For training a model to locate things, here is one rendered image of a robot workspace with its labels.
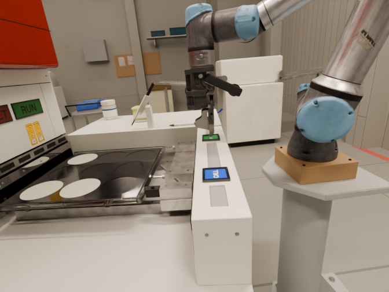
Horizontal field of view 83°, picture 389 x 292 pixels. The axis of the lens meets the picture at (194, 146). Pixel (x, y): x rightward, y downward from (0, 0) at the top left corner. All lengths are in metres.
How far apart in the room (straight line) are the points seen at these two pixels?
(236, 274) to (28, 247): 0.47
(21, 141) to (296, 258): 1.01
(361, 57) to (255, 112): 2.74
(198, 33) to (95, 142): 0.59
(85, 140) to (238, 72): 2.60
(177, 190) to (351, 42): 0.50
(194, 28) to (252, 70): 2.71
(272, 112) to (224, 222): 3.08
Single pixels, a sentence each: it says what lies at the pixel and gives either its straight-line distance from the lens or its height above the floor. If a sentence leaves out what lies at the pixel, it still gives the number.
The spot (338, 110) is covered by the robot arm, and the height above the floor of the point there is 1.06.
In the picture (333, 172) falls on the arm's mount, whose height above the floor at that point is 0.85.
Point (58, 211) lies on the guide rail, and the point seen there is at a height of 0.84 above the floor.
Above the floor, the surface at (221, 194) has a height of 0.96.
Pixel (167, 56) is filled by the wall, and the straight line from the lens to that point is 8.62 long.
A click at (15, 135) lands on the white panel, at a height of 1.03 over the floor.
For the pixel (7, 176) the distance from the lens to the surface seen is 0.79.
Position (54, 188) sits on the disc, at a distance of 0.72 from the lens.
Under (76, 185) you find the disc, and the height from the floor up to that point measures 0.90.
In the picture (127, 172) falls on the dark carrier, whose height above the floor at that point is 0.90.
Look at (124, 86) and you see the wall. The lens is 8.81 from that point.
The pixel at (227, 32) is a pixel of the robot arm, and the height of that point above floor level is 1.26.
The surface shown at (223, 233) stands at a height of 0.93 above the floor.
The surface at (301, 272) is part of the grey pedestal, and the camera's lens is 1.03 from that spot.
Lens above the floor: 1.18
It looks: 19 degrees down
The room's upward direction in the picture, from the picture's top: 5 degrees counter-clockwise
